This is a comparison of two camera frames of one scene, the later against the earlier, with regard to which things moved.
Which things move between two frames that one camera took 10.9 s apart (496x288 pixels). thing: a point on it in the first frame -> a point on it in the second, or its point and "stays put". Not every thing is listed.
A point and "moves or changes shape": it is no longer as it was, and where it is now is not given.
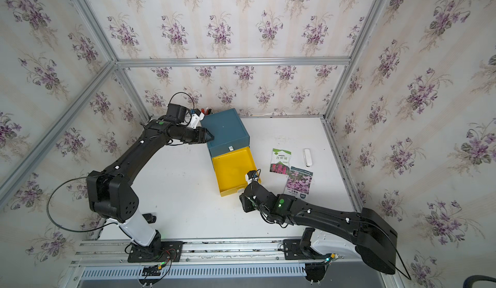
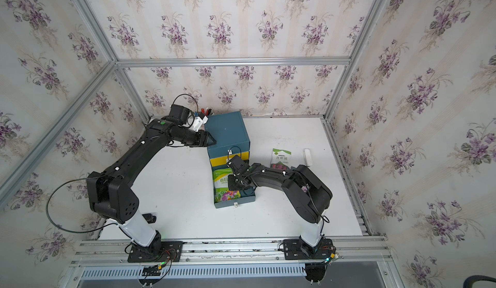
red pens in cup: (207, 112) stays put
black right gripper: (244, 202) -> (230, 185)
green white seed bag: (280, 161) stays put
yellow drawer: (231, 168) moves or changes shape
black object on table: (150, 218) stays put
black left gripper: (200, 137) stays put
